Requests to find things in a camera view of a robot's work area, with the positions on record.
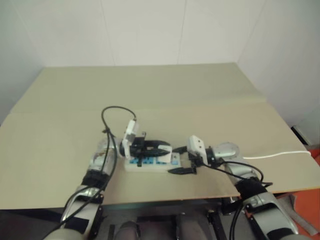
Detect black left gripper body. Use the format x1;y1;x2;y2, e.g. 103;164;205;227
129;130;151;168

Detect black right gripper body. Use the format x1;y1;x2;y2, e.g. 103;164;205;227
187;152;204;175

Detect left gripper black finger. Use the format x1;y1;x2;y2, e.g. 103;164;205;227
144;148;169;158
145;139;172;149

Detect white charger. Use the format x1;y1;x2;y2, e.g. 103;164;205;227
158;144;174;164

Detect white power strip blue sockets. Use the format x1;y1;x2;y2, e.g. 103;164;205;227
124;151;182;174

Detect grey felt strip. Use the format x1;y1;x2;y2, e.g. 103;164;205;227
274;193;320;236

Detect dark rounded shape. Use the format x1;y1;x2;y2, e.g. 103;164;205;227
116;220;141;240

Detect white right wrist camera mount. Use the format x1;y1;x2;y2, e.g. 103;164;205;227
187;134;208;166

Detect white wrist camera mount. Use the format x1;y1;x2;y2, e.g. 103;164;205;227
121;119;141;160
187;134;208;166

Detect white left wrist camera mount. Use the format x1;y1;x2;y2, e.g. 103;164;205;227
121;119;141;160

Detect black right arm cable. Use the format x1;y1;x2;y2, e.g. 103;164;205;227
198;159;274;240

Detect black table frame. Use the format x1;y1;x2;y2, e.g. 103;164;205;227
206;196;241;240

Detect white power strip cable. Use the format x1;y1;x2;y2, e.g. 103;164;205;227
243;150;312;160

